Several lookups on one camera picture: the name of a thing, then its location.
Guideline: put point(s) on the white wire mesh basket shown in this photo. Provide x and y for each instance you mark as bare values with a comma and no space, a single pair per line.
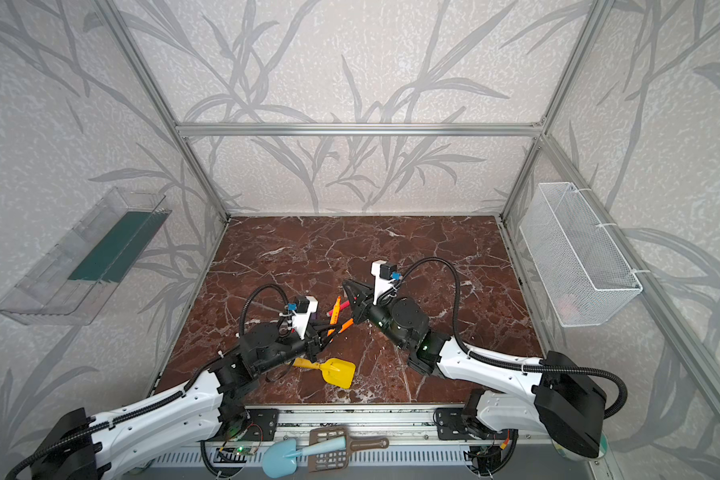
575,254

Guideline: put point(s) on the small circuit board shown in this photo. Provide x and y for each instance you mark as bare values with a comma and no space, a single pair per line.
236,455

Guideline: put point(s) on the light blue toy shovel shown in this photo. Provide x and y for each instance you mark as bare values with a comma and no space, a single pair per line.
281,458

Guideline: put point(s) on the brown toy sieve scoop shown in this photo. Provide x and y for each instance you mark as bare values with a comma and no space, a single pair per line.
339,459

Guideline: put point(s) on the yellow toy shovel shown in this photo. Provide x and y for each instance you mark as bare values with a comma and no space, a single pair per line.
336,372

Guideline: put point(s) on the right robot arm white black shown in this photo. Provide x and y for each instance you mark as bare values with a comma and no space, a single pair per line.
552,395

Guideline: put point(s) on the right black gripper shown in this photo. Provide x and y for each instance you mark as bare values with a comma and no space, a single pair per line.
368,303

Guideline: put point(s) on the red object in basket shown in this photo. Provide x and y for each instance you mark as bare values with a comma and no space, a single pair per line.
567,308

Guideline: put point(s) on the orange highlighter pair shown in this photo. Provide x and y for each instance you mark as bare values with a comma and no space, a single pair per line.
334,316
345,326

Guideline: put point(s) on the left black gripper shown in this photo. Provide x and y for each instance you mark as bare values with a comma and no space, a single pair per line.
312,342

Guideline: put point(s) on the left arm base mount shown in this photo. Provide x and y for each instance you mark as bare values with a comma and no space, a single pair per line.
258,424

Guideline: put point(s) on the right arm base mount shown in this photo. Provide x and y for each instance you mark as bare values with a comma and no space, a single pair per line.
454,424

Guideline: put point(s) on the clear plastic wall tray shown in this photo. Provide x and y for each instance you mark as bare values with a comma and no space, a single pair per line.
70,284

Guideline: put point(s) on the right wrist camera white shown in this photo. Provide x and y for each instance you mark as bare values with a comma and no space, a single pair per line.
386,281

